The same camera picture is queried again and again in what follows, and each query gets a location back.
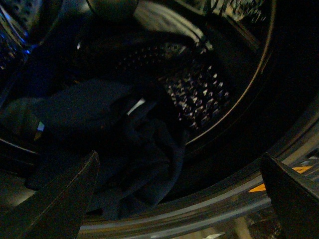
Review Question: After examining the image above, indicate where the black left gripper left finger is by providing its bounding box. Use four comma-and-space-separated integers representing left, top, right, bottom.
0, 151, 100, 239

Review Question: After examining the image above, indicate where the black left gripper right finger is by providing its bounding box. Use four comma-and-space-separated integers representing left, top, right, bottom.
260, 153, 319, 239

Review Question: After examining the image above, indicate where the navy blue knit garment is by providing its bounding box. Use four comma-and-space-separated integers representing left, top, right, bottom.
0, 79, 188, 220

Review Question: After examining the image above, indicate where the silver front-load washing machine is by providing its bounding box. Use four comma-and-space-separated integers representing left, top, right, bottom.
0, 0, 319, 239

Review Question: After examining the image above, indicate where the yellow warning sticker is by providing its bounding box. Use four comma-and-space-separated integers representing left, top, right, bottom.
249, 166, 313, 193

